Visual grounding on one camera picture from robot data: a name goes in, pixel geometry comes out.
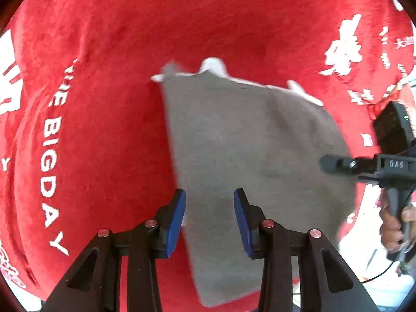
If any grey towel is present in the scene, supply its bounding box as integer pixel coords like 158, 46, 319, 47
161, 71, 359, 308

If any person's right hand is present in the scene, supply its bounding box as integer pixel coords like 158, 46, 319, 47
378, 201, 416, 255

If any red patterned cloth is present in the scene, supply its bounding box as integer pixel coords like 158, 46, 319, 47
367, 80, 416, 144

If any thin dark cable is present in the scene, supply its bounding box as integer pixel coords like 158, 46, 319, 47
360, 260, 396, 284

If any white garment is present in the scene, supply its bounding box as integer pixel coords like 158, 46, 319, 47
151, 57, 324, 107

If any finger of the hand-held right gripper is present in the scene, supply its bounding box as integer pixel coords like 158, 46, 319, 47
320, 154, 378, 179

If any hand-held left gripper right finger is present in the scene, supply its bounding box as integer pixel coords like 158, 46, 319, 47
233, 188, 379, 312

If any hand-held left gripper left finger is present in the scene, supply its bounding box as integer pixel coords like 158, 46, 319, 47
41, 188, 187, 312

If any red printed blanket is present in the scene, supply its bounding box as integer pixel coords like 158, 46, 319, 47
0, 0, 416, 303

